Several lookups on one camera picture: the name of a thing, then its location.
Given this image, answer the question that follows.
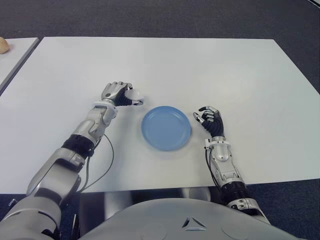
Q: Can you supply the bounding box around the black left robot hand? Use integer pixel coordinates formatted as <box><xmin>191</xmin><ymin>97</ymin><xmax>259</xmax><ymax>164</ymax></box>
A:
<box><xmin>101</xmin><ymin>81</ymin><xmax>146</xmax><ymax>108</ymax></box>

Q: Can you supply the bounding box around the beige round object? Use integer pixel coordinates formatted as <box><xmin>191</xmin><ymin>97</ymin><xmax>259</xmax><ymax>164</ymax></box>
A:
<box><xmin>0</xmin><ymin>36</ymin><xmax>11</xmax><ymax>55</ymax></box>

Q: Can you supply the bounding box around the grey robot torso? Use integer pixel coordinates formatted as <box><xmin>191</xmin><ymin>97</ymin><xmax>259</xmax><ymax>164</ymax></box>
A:
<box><xmin>82</xmin><ymin>197</ymin><xmax>320</xmax><ymax>240</ymax></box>

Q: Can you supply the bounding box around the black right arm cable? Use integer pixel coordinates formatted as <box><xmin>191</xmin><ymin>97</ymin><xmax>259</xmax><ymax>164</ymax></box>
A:
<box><xmin>204</xmin><ymin>147</ymin><xmax>227</xmax><ymax>201</ymax></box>

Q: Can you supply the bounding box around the white charger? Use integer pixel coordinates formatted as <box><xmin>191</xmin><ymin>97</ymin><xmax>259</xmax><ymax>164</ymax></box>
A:
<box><xmin>124</xmin><ymin>89</ymin><xmax>145</xmax><ymax>103</ymax></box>

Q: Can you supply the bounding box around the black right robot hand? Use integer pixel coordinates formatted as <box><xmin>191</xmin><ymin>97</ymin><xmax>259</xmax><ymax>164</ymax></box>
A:
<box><xmin>192</xmin><ymin>104</ymin><xmax>225</xmax><ymax>138</ymax></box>

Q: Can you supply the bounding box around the blue plate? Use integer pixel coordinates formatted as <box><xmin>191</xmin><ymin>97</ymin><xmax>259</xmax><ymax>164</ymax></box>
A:
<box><xmin>141</xmin><ymin>105</ymin><xmax>194</xmax><ymax>152</ymax></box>

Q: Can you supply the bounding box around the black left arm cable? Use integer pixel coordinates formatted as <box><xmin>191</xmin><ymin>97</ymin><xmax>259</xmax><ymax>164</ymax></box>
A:
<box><xmin>79</xmin><ymin>133</ymin><xmax>115</xmax><ymax>194</ymax></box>

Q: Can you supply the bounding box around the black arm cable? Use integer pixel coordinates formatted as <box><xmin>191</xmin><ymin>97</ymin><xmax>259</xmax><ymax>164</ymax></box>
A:
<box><xmin>79</xmin><ymin>133</ymin><xmax>115</xmax><ymax>194</ymax></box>
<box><xmin>204</xmin><ymin>147</ymin><xmax>227</xmax><ymax>201</ymax></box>

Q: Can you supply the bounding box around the white side table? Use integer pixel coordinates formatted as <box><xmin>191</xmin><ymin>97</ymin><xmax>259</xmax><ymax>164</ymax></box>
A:
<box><xmin>0</xmin><ymin>37</ymin><xmax>41</xmax><ymax>94</ymax></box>

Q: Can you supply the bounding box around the grey robot leg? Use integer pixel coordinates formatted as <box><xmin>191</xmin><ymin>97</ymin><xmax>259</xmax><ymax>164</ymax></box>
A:
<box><xmin>179</xmin><ymin>186</ymin><xmax>212</xmax><ymax>204</ymax></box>

